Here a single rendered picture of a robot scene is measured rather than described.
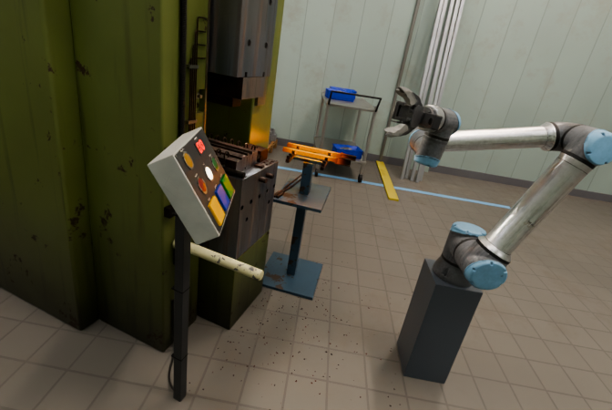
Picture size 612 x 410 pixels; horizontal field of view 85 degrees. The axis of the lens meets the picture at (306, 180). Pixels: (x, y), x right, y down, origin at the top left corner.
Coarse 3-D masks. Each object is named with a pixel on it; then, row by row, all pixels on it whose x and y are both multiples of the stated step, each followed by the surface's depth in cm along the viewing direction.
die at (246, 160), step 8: (216, 144) 171; (232, 144) 178; (224, 152) 164; (232, 152) 166; (240, 152) 167; (256, 152) 174; (232, 160) 158; (240, 160) 161; (248, 160) 168; (256, 160) 176; (232, 168) 159; (240, 168) 163; (248, 168) 170
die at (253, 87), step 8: (208, 72) 149; (208, 80) 150; (216, 80) 149; (224, 80) 147; (232, 80) 146; (240, 80) 144; (248, 80) 148; (256, 80) 154; (264, 80) 161; (208, 88) 152; (216, 88) 150; (224, 88) 148; (232, 88) 147; (240, 88) 145; (248, 88) 150; (256, 88) 156; (232, 96) 148; (240, 96) 146; (248, 96) 151; (256, 96) 158
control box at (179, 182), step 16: (176, 144) 105; (192, 144) 107; (208, 144) 121; (160, 160) 91; (176, 160) 91; (192, 160) 101; (208, 160) 115; (160, 176) 93; (176, 176) 93; (192, 176) 98; (208, 176) 109; (176, 192) 95; (192, 192) 95; (208, 192) 104; (176, 208) 96; (192, 208) 97; (208, 208) 100; (192, 224) 99; (208, 224) 99; (208, 240) 101
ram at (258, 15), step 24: (216, 0) 133; (240, 0) 129; (264, 0) 143; (216, 24) 136; (240, 24) 132; (264, 24) 148; (216, 48) 139; (240, 48) 136; (264, 48) 153; (216, 72) 142; (240, 72) 141; (264, 72) 160
